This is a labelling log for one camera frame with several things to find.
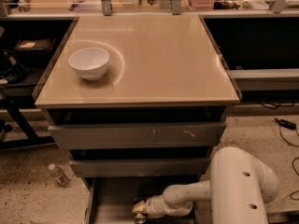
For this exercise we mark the white ceramic bowl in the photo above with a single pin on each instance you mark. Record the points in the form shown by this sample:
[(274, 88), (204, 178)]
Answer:
[(89, 63)]

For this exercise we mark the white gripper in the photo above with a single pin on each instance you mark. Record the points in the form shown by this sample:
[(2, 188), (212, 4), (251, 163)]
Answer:
[(151, 206)]

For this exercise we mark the black power adapter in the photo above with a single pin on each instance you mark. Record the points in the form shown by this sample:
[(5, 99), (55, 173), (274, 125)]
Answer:
[(286, 124)]

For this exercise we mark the grey top drawer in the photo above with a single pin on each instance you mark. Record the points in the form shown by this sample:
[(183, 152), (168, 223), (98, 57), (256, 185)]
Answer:
[(137, 135)]

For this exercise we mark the grey drawer cabinet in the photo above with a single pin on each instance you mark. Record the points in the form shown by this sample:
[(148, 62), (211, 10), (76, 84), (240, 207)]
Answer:
[(162, 69)]

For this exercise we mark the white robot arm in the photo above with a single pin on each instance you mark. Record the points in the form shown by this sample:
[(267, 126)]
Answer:
[(239, 186)]

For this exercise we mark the grey middle drawer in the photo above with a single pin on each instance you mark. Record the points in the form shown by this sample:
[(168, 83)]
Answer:
[(140, 167)]

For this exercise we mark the black metal frame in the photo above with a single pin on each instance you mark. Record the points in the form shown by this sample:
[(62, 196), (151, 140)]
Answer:
[(14, 97)]

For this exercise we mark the black case with label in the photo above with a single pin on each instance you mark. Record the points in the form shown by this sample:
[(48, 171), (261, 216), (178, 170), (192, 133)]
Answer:
[(34, 53)]

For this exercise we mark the grey open bottom drawer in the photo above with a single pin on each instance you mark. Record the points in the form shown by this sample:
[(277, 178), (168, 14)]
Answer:
[(112, 199)]

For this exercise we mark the clear plastic bottle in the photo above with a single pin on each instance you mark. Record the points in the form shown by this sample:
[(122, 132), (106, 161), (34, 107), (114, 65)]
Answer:
[(58, 174)]

